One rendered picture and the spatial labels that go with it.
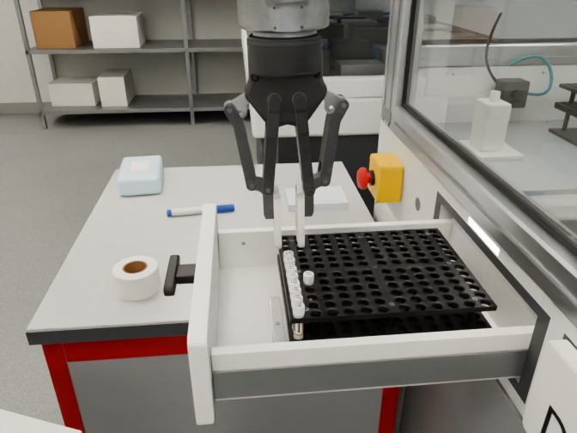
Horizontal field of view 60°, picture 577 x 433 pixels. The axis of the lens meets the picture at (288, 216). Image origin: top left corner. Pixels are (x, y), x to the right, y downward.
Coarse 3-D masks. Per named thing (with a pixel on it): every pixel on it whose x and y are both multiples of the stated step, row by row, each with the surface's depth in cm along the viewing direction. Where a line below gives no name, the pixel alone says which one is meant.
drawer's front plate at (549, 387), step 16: (544, 352) 45; (560, 352) 43; (576, 352) 43; (544, 368) 45; (560, 368) 43; (576, 368) 41; (544, 384) 45; (560, 384) 43; (576, 384) 41; (528, 400) 48; (544, 400) 45; (560, 400) 43; (576, 400) 41; (528, 416) 48; (544, 416) 46; (560, 416) 43; (576, 416) 41; (528, 432) 48; (560, 432) 43; (576, 432) 41
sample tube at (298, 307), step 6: (294, 306) 51; (300, 306) 51; (294, 312) 52; (300, 312) 51; (294, 324) 52; (300, 324) 52; (294, 330) 53; (300, 330) 52; (294, 336) 53; (300, 336) 53
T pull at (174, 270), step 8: (176, 256) 60; (168, 264) 59; (176, 264) 59; (184, 264) 59; (192, 264) 59; (168, 272) 57; (176, 272) 57; (184, 272) 57; (192, 272) 57; (168, 280) 56; (176, 280) 57; (184, 280) 57; (192, 280) 57; (168, 288) 55
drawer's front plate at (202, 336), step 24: (216, 216) 70; (216, 240) 67; (216, 264) 65; (216, 288) 63; (192, 312) 48; (216, 312) 60; (192, 336) 45; (216, 336) 58; (192, 360) 45; (192, 384) 47
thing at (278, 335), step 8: (272, 296) 64; (272, 304) 62; (280, 304) 62; (272, 312) 61; (280, 312) 61; (272, 320) 59; (280, 320) 59; (272, 328) 58; (280, 328) 58; (272, 336) 58; (280, 336) 57
